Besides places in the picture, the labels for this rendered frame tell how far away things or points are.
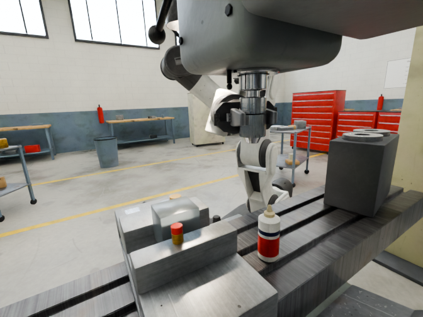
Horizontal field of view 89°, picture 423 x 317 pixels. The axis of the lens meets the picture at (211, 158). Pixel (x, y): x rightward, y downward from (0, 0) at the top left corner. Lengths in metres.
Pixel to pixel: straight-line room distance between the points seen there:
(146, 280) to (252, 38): 0.31
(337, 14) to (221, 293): 0.33
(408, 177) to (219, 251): 1.90
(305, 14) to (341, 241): 0.44
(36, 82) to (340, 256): 7.77
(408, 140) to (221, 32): 1.89
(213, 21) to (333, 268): 0.46
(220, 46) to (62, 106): 7.56
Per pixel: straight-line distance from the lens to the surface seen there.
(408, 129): 2.07
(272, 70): 0.36
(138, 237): 0.38
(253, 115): 0.37
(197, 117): 6.46
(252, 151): 1.04
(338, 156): 0.66
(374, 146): 0.64
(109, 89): 7.88
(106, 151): 5.08
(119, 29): 8.19
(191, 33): 0.37
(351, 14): 0.29
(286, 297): 0.41
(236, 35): 0.28
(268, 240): 0.43
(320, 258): 0.50
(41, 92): 7.84
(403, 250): 2.34
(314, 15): 0.27
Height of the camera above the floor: 1.26
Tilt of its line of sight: 14 degrees down
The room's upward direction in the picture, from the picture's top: 2 degrees counter-clockwise
